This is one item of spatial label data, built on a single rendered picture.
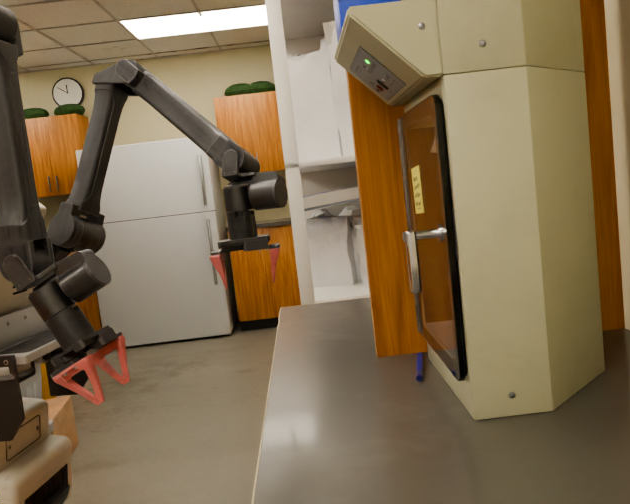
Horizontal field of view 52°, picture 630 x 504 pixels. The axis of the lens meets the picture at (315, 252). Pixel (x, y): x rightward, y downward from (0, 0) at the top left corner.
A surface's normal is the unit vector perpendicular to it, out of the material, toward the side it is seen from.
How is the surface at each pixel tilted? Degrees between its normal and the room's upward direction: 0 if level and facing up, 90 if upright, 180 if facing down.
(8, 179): 90
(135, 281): 90
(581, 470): 0
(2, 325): 90
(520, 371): 90
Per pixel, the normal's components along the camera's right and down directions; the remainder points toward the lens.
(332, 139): -0.28, 0.22
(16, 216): -0.10, -0.11
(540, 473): -0.11, -0.99
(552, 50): 0.72, 0.00
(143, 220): 0.03, 0.11
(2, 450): 0.99, 0.04
